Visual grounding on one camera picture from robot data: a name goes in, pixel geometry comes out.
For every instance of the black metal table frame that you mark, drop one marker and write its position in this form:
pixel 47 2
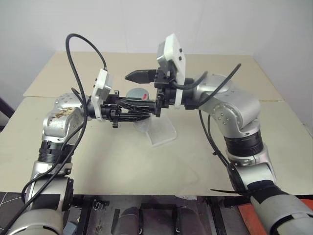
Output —
pixel 84 215

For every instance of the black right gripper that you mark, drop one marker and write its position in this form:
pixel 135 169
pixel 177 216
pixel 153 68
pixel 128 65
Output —
pixel 166 90

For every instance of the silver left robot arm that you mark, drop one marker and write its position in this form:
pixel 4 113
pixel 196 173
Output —
pixel 55 127

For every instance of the clear glass jar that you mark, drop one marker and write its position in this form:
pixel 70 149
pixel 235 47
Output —
pixel 142 126

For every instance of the black zip tie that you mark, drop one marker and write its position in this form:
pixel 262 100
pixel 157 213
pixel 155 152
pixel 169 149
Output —
pixel 227 192

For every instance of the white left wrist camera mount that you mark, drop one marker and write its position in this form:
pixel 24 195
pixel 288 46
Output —
pixel 100 95

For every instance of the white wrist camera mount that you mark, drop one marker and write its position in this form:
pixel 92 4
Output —
pixel 100 95
pixel 174 52

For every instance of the grey jar lid red label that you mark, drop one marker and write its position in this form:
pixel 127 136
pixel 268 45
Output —
pixel 137 93

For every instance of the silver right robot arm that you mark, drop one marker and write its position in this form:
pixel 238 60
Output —
pixel 234 107

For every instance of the silver metal buckle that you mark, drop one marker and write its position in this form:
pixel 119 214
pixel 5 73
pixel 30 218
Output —
pixel 97 206

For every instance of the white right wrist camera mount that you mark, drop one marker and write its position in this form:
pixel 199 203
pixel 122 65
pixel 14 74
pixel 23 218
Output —
pixel 174 52

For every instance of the black patterned panel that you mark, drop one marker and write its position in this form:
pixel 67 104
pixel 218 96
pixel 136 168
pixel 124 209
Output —
pixel 8 199

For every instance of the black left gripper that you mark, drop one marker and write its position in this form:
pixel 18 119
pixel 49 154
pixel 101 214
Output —
pixel 110 111

